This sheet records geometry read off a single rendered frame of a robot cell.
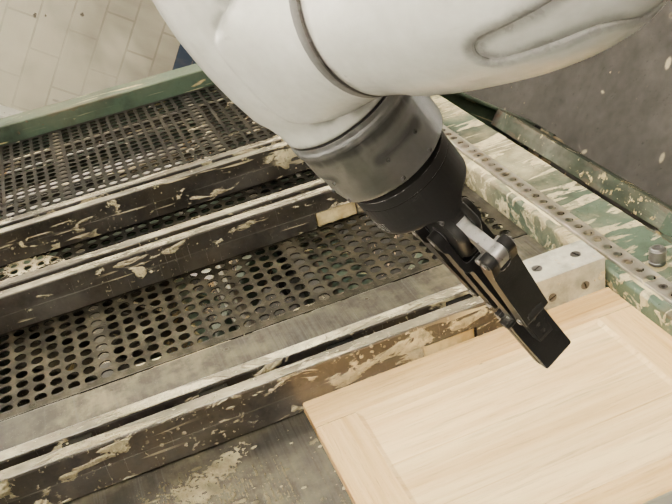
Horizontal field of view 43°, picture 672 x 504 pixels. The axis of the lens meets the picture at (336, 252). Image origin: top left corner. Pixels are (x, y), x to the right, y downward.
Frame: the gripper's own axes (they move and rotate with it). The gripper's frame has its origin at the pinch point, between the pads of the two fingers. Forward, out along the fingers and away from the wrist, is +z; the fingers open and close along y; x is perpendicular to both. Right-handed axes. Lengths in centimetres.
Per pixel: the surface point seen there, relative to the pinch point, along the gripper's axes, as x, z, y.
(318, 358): -15, 20, -46
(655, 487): 0.9, 37.8, -7.6
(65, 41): 13, 65, -560
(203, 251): -16, 19, -92
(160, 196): -14, 16, -118
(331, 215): 5, 32, -90
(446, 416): -8.7, 30.7, -31.5
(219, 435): -31, 18, -47
